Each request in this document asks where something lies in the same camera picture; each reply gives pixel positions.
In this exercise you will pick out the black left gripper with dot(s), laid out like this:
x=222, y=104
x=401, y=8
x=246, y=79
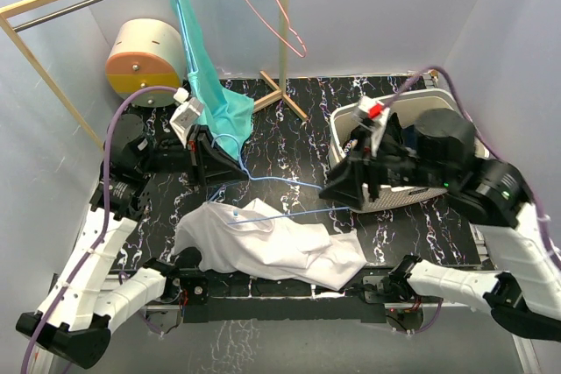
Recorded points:
x=207, y=163

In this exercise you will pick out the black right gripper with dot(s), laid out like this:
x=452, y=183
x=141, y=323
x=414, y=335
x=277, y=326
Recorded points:
x=344, y=184

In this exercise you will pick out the white t shirt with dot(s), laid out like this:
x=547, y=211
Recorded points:
x=258, y=240

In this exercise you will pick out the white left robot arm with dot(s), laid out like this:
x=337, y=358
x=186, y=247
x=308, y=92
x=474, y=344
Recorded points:
x=76, y=321

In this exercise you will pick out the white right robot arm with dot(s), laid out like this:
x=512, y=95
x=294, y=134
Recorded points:
x=523, y=293

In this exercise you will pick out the teal t shirt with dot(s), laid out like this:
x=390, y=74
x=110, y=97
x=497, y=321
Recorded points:
x=227, y=114

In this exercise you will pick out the blue hanger under teal shirt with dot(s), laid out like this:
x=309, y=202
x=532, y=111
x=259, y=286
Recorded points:
x=190, y=60

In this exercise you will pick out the cream plastic laundry basket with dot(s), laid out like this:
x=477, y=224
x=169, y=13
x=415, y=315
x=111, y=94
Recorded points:
x=447, y=152

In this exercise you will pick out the cream round drawer cabinet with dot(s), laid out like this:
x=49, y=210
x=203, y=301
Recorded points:
x=147, y=52

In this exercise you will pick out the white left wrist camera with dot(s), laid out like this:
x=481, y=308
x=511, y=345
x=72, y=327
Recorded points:
x=187, y=111

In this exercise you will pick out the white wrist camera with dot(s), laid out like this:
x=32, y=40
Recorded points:
x=372, y=115
x=187, y=111

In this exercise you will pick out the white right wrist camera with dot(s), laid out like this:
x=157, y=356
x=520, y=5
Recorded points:
x=372, y=115

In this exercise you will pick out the wooden clothes rack frame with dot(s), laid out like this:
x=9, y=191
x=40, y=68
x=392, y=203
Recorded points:
x=55, y=72

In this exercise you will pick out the aluminium base frame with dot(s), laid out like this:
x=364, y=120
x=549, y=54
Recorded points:
x=207, y=322

